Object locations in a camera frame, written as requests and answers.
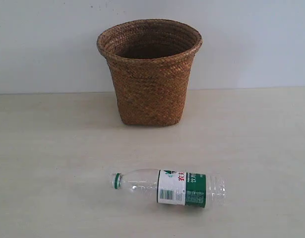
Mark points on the brown woven straw basket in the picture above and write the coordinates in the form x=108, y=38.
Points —
x=150, y=62

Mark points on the clear plastic bottle green label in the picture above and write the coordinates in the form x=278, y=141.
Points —
x=172, y=187

